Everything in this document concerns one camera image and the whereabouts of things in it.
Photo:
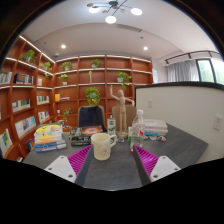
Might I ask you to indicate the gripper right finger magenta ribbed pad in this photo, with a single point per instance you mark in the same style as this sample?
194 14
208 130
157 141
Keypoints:
151 167

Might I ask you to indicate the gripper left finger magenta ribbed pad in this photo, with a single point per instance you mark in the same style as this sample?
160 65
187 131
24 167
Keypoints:
73 168

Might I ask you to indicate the clear plastic water bottle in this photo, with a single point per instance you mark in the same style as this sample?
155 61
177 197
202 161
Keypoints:
138 130

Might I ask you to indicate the stack of dark books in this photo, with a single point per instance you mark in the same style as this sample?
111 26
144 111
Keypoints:
82 135

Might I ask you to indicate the cream ceramic mug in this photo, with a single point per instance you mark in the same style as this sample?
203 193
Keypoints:
102 144

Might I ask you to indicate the stack of white books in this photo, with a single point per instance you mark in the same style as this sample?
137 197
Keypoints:
155 127

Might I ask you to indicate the stack of colourful books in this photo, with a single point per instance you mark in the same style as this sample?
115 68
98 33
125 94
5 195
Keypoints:
49 137

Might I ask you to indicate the brown chair back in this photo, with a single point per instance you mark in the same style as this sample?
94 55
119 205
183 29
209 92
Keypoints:
130 115

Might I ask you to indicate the wooden artist mannequin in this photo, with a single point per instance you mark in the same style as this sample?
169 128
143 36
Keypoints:
122 114

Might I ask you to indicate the large potted green plant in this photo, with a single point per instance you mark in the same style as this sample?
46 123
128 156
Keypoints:
92 95

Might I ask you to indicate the potted plant right shelf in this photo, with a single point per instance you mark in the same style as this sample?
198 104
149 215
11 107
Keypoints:
124 79

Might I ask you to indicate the grey window curtain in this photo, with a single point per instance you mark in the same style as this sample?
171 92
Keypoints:
183 71

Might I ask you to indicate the potted plant top left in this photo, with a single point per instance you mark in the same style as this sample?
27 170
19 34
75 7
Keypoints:
29 57

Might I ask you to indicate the ceiling lamp with round bulbs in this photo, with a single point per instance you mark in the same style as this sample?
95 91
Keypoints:
111 7

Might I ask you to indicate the white partition wall panel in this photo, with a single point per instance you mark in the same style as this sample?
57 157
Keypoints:
194 107

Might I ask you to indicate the wooden wall bookshelf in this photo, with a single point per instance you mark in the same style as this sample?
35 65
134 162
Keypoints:
47 91

